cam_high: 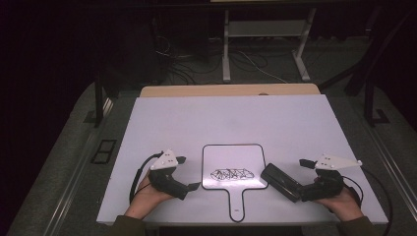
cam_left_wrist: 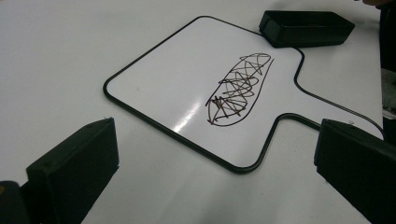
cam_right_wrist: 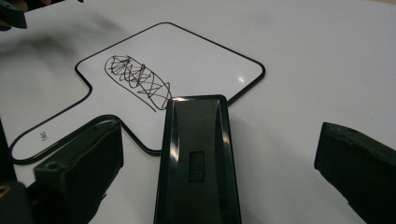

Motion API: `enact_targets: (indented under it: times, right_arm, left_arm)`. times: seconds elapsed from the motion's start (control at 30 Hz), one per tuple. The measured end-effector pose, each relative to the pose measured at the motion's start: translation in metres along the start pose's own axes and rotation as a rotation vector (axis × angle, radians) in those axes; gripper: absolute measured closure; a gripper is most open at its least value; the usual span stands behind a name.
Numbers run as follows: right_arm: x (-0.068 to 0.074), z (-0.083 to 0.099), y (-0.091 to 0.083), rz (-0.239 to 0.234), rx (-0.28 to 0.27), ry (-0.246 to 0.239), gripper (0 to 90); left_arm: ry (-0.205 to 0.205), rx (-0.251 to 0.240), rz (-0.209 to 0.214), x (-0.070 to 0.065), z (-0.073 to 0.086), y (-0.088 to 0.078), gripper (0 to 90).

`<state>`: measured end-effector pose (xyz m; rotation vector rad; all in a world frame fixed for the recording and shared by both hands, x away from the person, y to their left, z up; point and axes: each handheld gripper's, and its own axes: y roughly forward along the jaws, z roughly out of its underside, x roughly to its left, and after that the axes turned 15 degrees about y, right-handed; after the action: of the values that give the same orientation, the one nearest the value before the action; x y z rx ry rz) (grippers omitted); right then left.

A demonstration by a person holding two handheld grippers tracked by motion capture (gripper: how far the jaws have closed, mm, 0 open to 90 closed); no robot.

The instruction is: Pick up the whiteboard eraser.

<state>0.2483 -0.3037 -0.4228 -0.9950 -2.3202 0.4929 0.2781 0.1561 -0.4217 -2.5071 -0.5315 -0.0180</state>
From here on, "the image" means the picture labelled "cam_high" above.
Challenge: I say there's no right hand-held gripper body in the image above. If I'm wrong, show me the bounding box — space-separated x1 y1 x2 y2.
299 153 364 203

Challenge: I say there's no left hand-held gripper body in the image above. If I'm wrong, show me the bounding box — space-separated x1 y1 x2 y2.
148 148 190 201

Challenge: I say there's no black whiteboard eraser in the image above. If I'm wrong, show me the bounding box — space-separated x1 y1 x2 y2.
260 162 305 204

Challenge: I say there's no white paddle-shaped whiteboard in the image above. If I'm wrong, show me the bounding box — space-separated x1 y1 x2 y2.
201 143 270 223

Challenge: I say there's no person's right hand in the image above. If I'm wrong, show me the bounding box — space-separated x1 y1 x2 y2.
312 176 365 222

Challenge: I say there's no person's left hand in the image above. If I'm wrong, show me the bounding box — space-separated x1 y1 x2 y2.
124 170 175 220

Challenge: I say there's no light wooden table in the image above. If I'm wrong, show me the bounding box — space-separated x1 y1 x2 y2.
140 83 322 98

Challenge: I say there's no black metal stand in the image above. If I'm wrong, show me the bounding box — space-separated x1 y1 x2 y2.
363 78 391 128

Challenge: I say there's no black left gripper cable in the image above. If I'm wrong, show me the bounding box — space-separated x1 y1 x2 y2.
128 150 164 205

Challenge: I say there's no black floor socket frame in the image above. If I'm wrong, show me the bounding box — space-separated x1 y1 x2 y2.
89 139 118 165

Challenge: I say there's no black floor cable bundle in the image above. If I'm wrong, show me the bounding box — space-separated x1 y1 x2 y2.
152 33 227 86

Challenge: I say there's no white floor cable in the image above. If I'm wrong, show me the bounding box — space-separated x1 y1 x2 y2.
236 49 290 85

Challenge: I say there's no white metal stand frame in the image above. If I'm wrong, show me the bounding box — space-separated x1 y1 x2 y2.
221 7 318 84

